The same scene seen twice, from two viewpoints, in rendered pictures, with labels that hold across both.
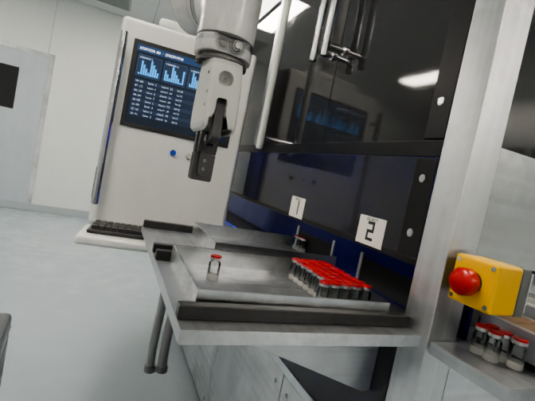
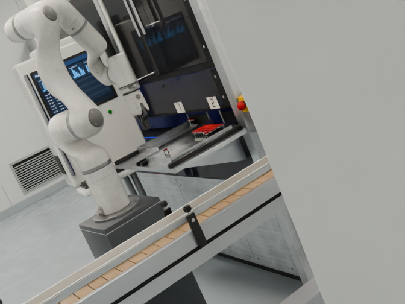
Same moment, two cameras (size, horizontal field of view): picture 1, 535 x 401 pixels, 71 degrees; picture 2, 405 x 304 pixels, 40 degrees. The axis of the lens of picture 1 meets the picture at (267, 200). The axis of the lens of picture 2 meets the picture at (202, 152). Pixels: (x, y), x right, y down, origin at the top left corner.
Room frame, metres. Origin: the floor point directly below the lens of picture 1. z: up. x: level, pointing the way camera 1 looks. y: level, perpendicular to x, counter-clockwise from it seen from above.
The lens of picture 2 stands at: (-1.81, 0.09, 1.41)
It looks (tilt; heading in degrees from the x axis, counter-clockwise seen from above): 13 degrees down; 356
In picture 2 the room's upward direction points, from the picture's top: 23 degrees counter-clockwise
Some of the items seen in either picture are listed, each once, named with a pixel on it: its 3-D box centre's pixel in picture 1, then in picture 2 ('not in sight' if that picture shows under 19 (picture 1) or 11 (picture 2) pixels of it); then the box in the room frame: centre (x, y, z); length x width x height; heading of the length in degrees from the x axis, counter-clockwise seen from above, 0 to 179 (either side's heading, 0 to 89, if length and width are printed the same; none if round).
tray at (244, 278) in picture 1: (271, 280); (188, 145); (0.69, -0.04, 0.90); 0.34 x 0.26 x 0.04; 113
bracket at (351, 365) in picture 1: (294, 354); (211, 162); (0.63, -0.10, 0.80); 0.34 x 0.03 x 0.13; 113
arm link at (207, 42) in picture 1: (223, 52); (129, 87); (0.55, 0.11, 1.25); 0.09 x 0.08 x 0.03; 23
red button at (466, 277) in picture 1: (466, 282); (241, 105); (0.54, -0.31, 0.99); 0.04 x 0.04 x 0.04; 23
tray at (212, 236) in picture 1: (260, 244); (175, 136); (1.05, -0.01, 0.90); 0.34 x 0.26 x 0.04; 113
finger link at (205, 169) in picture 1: (205, 158); (146, 121); (0.54, 0.10, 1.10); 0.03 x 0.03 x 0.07; 23
